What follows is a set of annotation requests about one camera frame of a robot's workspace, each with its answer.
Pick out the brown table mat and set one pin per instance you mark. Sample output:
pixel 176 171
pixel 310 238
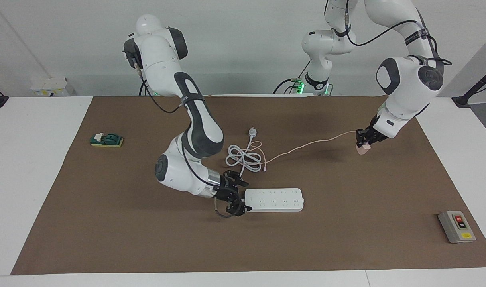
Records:
pixel 107 207

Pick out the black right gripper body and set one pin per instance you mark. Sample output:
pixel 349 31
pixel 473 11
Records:
pixel 226 191

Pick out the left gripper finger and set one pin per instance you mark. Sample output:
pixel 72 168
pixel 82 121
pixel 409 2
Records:
pixel 359 140
pixel 371 145

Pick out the white power strip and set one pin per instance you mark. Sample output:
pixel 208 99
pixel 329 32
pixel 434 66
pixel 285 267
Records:
pixel 272 200

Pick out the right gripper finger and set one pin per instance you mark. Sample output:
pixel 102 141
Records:
pixel 241 209
pixel 238 179

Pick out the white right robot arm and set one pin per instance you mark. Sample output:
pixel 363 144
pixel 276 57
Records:
pixel 163 71

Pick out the grey push button box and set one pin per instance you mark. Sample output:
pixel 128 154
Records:
pixel 457 227

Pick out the green knife switch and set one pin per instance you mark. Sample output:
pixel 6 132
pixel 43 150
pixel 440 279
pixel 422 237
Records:
pixel 106 140

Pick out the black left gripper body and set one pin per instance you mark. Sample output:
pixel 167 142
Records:
pixel 373 133

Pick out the pink charger plug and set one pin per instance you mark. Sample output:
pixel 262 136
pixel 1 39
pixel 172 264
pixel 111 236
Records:
pixel 363 150

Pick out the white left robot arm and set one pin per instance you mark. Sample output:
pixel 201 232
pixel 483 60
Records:
pixel 410 79

